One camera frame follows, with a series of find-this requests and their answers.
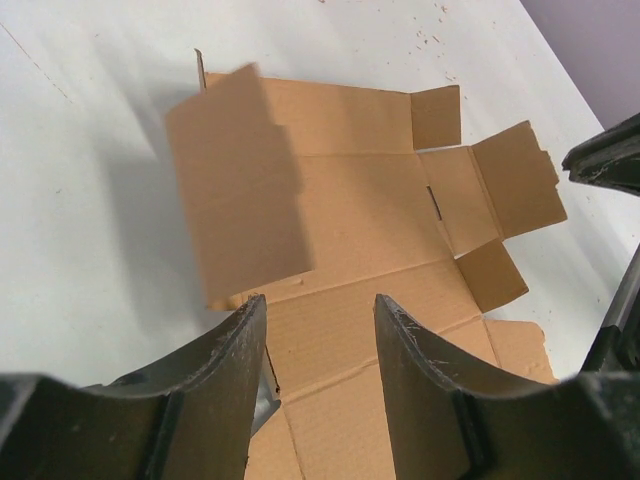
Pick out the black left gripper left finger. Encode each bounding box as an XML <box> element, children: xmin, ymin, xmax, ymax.
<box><xmin>1</xmin><ymin>295</ymin><xmax>267</xmax><ymax>479</ymax></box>

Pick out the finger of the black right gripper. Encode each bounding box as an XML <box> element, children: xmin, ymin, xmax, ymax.
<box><xmin>562</xmin><ymin>114</ymin><xmax>639</xmax><ymax>193</ymax></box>

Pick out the brown cardboard box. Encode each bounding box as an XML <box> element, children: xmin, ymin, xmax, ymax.
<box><xmin>165</xmin><ymin>64</ymin><xmax>567</xmax><ymax>479</ymax></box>

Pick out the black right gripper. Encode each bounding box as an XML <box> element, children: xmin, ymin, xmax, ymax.
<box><xmin>581</xmin><ymin>249</ymin><xmax>640</xmax><ymax>372</ymax></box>

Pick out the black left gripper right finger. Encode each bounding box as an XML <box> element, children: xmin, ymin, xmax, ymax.
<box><xmin>374</xmin><ymin>295</ymin><xmax>639</xmax><ymax>479</ymax></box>

